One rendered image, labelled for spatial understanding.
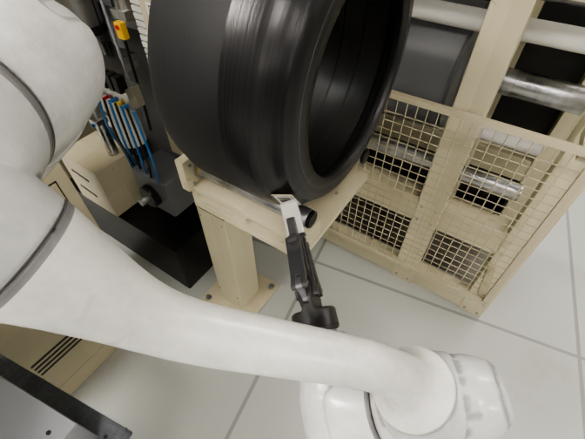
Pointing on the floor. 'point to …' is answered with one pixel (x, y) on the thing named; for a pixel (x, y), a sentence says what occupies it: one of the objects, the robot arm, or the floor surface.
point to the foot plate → (250, 300)
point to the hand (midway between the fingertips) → (292, 219)
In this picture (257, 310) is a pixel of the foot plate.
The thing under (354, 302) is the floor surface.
